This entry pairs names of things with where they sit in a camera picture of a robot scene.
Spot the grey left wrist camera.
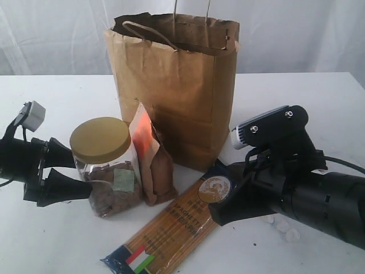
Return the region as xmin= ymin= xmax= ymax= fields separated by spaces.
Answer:
xmin=14 ymin=101 xmax=46 ymax=132

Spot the clear jar gold lid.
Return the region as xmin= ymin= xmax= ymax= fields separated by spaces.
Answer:
xmin=69 ymin=117 xmax=143 ymax=217

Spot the white crumpled pellet near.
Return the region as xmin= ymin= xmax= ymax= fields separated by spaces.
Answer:
xmin=285 ymin=228 xmax=301 ymax=243

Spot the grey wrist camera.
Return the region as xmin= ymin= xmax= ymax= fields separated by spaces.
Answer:
xmin=14 ymin=101 xmax=46 ymax=132
xmin=230 ymin=105 xmax=309 ymax=150

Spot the white crumpled pellet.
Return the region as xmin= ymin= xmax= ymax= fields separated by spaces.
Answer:
xmin=285 ymin=228 xmax=301 ymax=243
xmin=263 ymin=215 xmax=275 ymax=225
xmin=276 ymin=220 xmax=290 ymax=233

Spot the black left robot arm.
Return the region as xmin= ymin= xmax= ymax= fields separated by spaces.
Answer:
xmin=1 ymin=138 xmax=92 ymax=207

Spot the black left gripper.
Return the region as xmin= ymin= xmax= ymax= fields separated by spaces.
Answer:
xmin=23 ymin=138 xmax=92 ymax=207

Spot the white crumpled pellet left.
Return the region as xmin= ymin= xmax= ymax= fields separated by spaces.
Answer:
xmin=263 ymin=215 xmax=275 ymax=225

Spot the spaghetti package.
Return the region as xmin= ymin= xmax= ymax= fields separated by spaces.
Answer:
xmin=102 ymin=160 xmax=245 ymax=273

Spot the small brown coffee pouch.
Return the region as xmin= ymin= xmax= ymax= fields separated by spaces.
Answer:
xmin=129 ymin=103 xmax=178 ymax=206

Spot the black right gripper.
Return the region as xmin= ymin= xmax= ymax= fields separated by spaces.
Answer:
xmin=209 ymin=136 xmax=327 ymax=226

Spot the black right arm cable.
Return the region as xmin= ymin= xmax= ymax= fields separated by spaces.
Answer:
xmin=322 ymin=154 xmax=365 ymax=175

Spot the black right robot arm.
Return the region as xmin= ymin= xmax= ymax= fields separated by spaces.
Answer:
xmin=209 ymin=139 xmax=364 ymax=249

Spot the large brown paper bag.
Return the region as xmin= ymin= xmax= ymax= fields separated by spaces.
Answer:
xmin=104 ymin=12 xmax=240 ymax=171

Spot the white crumpled pellet middle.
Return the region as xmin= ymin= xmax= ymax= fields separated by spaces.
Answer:
xmin=276 ymin=220 xmax=290 ymax=233

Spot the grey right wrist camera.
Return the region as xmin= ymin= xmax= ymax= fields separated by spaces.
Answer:
xmin=230 ymin=105 xmax=309 ymax=150

